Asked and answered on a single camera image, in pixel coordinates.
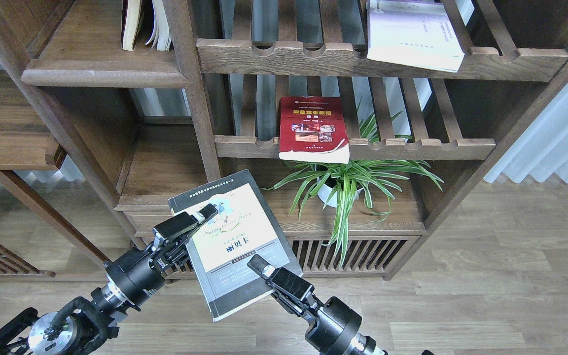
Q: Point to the tan standing book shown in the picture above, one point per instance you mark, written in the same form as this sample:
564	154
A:
131	23

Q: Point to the wooden side table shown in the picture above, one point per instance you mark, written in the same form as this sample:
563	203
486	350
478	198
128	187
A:
49	217

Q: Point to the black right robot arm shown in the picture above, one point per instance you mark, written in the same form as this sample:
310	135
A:
363	347

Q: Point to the white curtain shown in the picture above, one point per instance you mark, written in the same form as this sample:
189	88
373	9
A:
542	150

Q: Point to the white plant pot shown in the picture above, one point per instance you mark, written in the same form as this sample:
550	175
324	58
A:
328	191

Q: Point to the grey green cover book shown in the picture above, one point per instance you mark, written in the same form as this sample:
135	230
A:
220	250

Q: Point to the red cover book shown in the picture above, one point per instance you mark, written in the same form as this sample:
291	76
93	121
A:
312	129

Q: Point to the white open standing book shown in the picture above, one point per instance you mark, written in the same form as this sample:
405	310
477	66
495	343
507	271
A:
161	37

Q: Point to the white paperback book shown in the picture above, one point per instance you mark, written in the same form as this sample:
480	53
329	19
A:
414	33

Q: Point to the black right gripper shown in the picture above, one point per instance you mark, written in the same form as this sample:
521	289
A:
333	326

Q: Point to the dark wooden bookshelf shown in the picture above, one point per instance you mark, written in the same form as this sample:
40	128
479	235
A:
145	124

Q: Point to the green spider plant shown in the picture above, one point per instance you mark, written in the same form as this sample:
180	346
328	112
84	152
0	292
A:
379	173

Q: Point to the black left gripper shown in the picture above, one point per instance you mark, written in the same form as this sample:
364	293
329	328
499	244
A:
136	275

